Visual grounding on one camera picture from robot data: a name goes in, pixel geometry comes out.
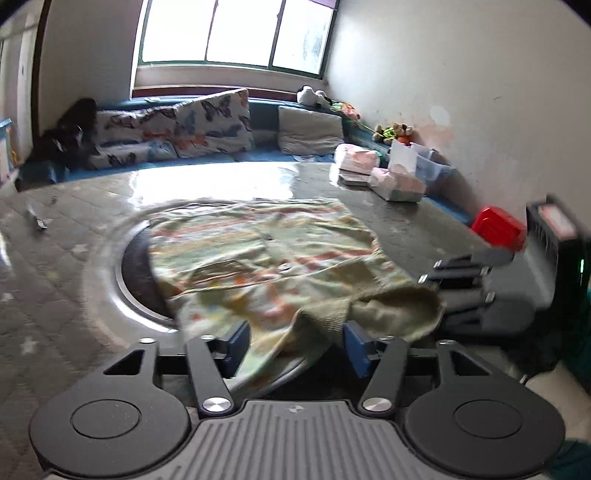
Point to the purple window blind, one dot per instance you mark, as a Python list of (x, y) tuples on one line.
[(330, 2)]

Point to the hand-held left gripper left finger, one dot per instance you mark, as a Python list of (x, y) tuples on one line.
[(238, 345)]

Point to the white plush toy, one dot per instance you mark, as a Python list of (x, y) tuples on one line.
[(311, 97)]

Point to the flat grey box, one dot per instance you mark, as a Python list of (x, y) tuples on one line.
[(354, 180)]

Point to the large butterfly print pillow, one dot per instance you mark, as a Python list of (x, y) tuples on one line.
[(214, 122)]

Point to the blue bench sofa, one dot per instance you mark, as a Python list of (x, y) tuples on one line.
[(263, 138)]

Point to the round metal table insert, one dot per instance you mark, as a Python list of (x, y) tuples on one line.
[(108, 281)]

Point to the pink plush toy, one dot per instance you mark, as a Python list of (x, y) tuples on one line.
[(348, 110)]

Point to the long butterfly print pillow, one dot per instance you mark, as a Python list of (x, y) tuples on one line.
[(131, 136)]

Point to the black bag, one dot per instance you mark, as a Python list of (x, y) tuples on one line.
[(64, 138)]

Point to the pink and green tissue pack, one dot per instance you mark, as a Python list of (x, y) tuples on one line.
[(399, 184)]

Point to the clear storage box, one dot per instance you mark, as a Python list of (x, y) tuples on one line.
[(431, 166)]

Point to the person's teal clothing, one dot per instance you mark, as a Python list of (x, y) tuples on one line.
[(575, 459)]

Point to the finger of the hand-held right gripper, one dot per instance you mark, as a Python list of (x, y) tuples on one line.
[(466, 270), (471, 307)]

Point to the printed children's jacket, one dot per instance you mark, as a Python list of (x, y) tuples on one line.
[(277, 272)]

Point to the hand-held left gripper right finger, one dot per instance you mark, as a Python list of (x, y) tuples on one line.
[(354, 346)]

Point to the grey pillow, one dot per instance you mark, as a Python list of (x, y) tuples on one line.
[(309, 131)]

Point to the red plastic bin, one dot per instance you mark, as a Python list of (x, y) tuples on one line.
[(501, 228)]

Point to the brown plush toys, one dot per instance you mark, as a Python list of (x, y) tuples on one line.
[(395, 133)]

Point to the green framed window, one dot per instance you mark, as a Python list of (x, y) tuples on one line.
[(235, 32)]

